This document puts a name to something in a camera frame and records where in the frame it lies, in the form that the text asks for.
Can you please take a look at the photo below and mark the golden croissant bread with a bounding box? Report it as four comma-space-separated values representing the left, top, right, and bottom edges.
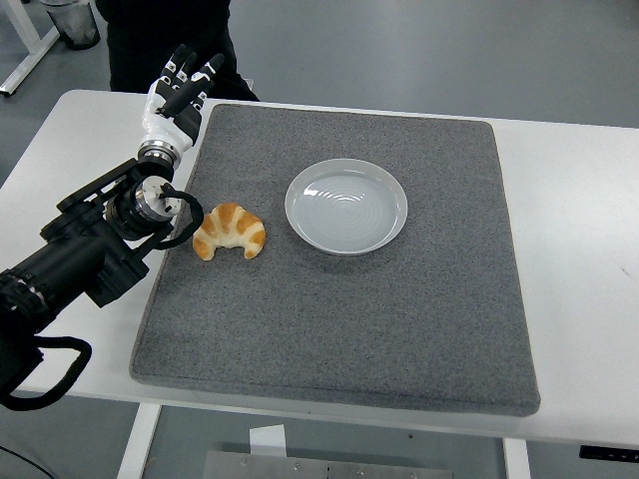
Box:
192, 202, 267, 261

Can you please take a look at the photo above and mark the black table control panel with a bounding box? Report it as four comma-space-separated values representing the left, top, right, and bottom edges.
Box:
578, 443, 639, 461

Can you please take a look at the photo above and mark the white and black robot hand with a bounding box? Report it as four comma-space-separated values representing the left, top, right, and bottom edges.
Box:
141, 43, 226, 151

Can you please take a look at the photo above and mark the person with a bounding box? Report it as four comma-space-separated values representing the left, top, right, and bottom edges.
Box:
95, 0, 261, 104

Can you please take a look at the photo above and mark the dark mesh trash bin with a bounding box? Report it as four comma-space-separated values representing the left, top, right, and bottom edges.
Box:
42, 0, 103, 51

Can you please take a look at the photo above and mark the white paper strip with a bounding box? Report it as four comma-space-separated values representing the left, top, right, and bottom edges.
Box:
248, 424, 289, 458

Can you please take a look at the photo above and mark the white desk frame foot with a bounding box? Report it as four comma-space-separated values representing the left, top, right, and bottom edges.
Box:
0, 0, 61, 99

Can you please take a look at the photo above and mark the round pale grey plate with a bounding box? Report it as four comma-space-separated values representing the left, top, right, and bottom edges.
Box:
284, 158, 409, 257

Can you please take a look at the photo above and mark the grey felt mat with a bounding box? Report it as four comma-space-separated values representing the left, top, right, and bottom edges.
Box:
128, 103, 543, 418

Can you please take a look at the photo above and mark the white table leg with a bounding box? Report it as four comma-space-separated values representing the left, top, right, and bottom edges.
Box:
115, 402, 164, 479
501, 437, 531, 479

